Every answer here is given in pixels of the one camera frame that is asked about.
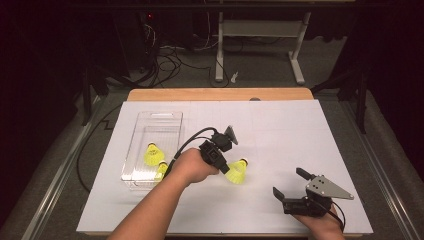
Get aluminium floor rail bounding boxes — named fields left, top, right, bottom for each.
left=20, top=94, right=106, bottom=240
left=339, top=99, right=424, bottom=240

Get white metal stand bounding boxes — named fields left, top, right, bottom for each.
left=214, top=11, right=312, bottom=86

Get person's left hand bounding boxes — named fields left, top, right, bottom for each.
left=169, top=147, right=221, bottom=186

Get yellow plastic shuttlecock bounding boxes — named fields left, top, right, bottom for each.
left=143, top=142, right=166, bottom=167
left=154, top=160, right=169, bottom=183
left=225, top=158, right=249, bottom=185

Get white table sheet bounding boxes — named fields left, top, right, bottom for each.
left=76, top=99, right=374, bottom=236

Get black floor cable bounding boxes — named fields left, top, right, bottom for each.
left=75, top=103, right=124, bottom=194

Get clear plastic box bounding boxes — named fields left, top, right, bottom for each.
left=120, top=110, right=184, bottom=192

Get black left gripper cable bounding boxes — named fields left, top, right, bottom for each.
left=164, top=126, right=218, bottom=178

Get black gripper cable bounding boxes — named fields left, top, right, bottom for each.
left=164, top=126, right=218, bottom=178
left=333, top=200, right=347, bottom=232

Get thin white cable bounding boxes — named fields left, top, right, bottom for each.
left=204, top=12, right=214, bottom=49

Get wooden table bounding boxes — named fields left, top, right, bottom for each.
left=127, top=87, right=315, bottom=102

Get black metal stand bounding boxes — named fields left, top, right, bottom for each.
left=81, top=64, right=111, bottom=126
left=311, top=66, right=369, bottom=134

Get black computer tower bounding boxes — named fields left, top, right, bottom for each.
left=111, top=9, right=161, bottom=73

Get tangle of black cables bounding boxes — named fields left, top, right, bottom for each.
left=126, top=46, right=231, bottom=89

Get person's right hand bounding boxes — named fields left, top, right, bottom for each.
left=293, top=204, right=344, bottom=234

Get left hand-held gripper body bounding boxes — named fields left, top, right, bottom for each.
left=198, top=125, right=240, bottom=168

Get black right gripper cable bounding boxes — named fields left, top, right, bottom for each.
left=333, top=200, right=347, bottom=232

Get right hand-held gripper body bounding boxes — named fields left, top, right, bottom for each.
left=282, top=174, right=355, bottom=217

